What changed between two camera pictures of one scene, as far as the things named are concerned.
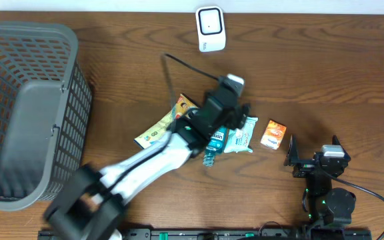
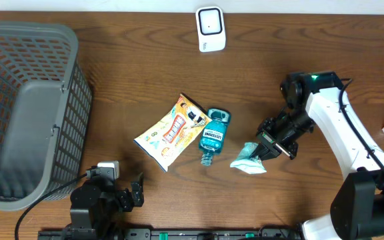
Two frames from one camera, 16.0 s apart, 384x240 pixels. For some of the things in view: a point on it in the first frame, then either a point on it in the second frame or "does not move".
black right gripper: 293,157 → 270,145
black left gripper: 241,114 → 127,202
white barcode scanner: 211,28 does not move
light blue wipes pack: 239,140 → 245,163
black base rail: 235,234 does not move
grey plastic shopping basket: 35,113 does not move
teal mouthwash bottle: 217,145 does not move
